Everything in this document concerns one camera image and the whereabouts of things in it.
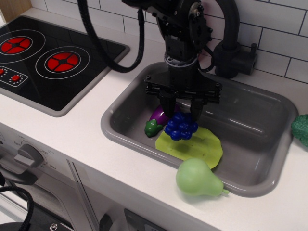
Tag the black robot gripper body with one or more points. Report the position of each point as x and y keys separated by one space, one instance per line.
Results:
x=184 y=81

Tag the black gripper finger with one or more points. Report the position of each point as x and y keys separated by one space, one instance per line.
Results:
x=167 y=101
x=196 y=108

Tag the blue toy blueberries cluster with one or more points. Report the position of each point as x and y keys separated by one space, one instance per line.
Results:
x=181 y=126

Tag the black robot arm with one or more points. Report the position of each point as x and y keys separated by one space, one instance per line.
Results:
x=185 y=33

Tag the lime green plate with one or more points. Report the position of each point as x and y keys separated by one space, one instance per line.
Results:
x=203 y=145

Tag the grey plastic sink basin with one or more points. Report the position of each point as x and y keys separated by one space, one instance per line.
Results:
x=253 y=125

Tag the purple toy eggplant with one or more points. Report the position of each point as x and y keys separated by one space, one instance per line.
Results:
x=156 y=122

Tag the dark grey faucet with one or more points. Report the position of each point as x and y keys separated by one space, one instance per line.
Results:
x=229 y=58

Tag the green toy pear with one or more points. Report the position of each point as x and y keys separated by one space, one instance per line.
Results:
x=195 y=178

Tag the green toy broccoli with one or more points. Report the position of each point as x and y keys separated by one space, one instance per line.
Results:
x=299 y=129

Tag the black toy stove top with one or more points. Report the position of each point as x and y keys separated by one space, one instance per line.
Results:
x=47 y=67

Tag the grey oven knob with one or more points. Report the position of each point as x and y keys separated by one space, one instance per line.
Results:
x=28 y=156

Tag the grey toy oven front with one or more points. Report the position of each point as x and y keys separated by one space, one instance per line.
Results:
x=54 y=183

